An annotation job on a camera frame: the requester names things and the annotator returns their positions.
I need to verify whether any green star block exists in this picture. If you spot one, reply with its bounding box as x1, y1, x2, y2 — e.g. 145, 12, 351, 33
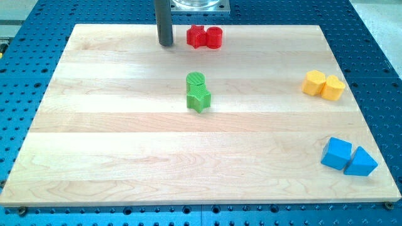
186, 84, 212, 113

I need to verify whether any red star block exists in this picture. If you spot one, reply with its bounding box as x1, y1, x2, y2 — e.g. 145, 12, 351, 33
187, 24, 207, 48

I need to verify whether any green cylinder block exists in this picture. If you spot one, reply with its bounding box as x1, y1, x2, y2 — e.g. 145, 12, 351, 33
186, 72, 205, 92

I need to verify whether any light wooden board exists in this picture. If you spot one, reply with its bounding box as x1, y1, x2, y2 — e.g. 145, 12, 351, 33
1, 24, 401, 207

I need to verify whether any red cylinder block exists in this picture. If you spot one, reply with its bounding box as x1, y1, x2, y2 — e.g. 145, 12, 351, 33
206, 26, 223, 49

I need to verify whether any yellow hexagon block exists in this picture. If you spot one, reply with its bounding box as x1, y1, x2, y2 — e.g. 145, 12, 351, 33
301, 70, 326, 96

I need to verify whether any yellow heart block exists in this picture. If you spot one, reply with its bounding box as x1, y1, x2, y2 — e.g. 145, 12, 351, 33
320, 75, 346, 101

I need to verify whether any blue cube block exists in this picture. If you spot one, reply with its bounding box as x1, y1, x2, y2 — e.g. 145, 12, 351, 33
321, 137, 352, 170

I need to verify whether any blue triangle block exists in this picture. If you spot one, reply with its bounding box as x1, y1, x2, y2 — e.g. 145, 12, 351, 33
344, 146, 378, 176

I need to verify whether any left board clamp screw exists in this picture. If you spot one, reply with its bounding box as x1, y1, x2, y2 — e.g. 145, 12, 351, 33
16, 207, 28, 217

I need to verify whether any board clamp screw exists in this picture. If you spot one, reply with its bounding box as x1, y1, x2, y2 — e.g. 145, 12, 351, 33
383, 202, 394, 210
16, 207, 28, 217

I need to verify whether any right board clamp screw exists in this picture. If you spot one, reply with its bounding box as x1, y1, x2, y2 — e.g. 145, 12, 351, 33
383, 202, 394, 210

